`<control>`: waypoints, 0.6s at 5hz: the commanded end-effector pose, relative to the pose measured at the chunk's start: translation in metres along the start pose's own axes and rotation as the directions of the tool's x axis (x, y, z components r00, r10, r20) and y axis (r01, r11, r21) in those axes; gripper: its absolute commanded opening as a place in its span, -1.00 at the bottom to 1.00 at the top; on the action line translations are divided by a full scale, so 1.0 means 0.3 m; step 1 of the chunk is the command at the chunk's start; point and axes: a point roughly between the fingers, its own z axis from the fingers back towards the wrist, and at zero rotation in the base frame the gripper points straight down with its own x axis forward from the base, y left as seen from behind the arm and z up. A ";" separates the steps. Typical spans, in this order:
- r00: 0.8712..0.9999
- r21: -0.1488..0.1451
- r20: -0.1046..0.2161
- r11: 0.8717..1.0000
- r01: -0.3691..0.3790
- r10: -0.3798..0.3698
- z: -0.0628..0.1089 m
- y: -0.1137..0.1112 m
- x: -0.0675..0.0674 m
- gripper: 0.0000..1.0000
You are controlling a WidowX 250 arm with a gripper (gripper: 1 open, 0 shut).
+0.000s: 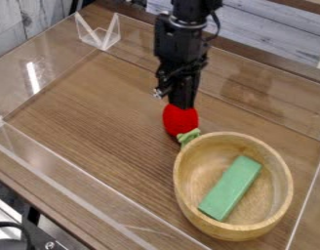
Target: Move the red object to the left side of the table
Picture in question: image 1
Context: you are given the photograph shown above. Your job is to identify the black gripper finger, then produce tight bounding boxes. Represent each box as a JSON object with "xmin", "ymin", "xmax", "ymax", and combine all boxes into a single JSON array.
[
  {"xmin": 190, "ymin": 71, "xmax": 200, "ymax": 108},
  {"xmin": 168, "ymin": 76, "xmax": 192, "ymax": 109}
]

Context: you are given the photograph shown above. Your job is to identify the green rectangular block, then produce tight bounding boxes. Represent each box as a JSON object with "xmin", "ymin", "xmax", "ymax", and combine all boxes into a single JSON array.
[{"xmin": 198, "ymin": 155, "xmax": 262, "ymax": 222}]

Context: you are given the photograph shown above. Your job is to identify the clear acrylic corner bracket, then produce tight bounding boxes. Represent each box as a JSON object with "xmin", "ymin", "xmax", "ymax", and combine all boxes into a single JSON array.
[{"xmin": 75, "ymin": 13, "xmax": 122, "ymax": 51}]

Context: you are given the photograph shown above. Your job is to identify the wooden oval bowl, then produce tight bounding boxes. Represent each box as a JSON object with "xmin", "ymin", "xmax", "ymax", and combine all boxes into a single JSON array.
[{"xmin": 174, "ymin": 132, "xmax": 294, "ymax": 241}]

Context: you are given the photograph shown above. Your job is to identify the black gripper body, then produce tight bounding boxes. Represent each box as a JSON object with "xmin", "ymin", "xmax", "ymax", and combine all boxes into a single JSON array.
[{"xmin": 154, "ymin": 53, "xmax": 208, "ymax": 99}]

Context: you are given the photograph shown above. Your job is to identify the red plush strawberry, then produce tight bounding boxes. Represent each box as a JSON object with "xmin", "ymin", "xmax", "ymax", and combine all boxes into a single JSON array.
[{"xmin": 163, "ymin": 104, "xmax": 200, "ymax": 147}]

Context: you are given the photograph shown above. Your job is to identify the black metal table mount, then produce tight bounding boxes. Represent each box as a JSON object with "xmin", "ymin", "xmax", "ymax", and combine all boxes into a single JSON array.
[{"xmin": 23, "ymin": 205, "xmax": 68, "ymax": 250}]

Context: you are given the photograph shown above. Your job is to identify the black cable lower left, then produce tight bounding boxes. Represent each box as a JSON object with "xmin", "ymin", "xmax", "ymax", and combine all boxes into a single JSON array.
[{"xmin": 0, "ymin": 222, "xmax": 37, "ymax": 250}]

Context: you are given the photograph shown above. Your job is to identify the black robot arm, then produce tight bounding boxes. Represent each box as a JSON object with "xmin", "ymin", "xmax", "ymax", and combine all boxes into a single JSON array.
[{"xmin": 154, "ymin": 0, "xmax": 223, "ymax": 109}]

